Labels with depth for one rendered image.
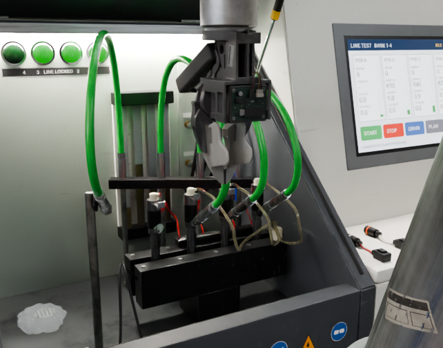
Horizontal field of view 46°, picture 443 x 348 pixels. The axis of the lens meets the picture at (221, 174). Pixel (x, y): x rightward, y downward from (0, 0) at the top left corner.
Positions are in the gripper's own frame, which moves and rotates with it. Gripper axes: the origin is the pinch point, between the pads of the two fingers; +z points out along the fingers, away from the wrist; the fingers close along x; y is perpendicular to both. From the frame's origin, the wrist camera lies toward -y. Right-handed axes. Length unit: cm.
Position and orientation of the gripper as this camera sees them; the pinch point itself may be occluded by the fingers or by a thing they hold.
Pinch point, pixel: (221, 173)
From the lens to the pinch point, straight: 75.6
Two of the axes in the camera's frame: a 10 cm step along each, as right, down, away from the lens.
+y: 4.7, 2.2, -8.5
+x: 8.8, -1.2, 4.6
